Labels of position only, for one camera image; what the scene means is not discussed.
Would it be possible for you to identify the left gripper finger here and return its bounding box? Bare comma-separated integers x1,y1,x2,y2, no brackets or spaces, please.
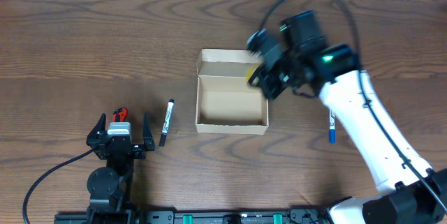
87,113,106,140
142,113,154,146

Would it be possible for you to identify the yellow tape roll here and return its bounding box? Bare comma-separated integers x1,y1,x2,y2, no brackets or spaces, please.
246,64,260,87

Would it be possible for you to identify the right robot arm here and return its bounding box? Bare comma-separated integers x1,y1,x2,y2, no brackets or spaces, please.
247,11,446,223

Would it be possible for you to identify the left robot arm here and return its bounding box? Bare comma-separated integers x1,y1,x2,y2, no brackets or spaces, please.
86,114,155,224

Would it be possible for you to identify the black whiteboard marker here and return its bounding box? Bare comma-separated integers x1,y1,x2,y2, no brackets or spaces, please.
159,99,175,147

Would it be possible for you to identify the red utility knife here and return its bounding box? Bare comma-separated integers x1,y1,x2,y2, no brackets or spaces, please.
112,107,128,123

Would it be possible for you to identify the open cardboard box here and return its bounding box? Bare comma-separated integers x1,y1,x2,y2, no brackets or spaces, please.
195,49,269,135

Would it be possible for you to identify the blue whiteboard marker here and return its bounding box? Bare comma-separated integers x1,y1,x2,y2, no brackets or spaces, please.
329,110,336,144

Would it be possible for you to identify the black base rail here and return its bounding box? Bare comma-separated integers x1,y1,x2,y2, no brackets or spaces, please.
54,209,332,224

